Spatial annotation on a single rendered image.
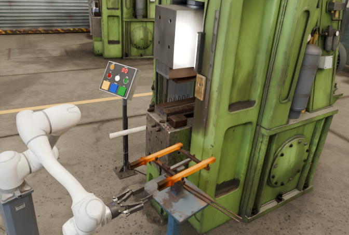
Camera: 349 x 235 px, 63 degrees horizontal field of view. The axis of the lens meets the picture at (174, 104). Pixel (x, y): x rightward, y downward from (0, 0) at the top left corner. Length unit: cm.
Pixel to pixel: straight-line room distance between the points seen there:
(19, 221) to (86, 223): 114
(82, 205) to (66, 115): 56
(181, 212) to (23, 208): 108
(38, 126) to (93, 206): 55
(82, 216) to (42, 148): 45
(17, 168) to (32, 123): 60
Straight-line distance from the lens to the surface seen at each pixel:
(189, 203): 192
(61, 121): 161
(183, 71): 215
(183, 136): 222
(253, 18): 199
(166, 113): 222
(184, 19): 199
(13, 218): 231
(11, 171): 211
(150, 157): 180
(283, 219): 299
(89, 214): 123
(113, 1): 691
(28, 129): 156
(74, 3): 992
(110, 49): 703
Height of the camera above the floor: 199
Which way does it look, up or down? 25 degrees down
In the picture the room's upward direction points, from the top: 4 degrees clockwise
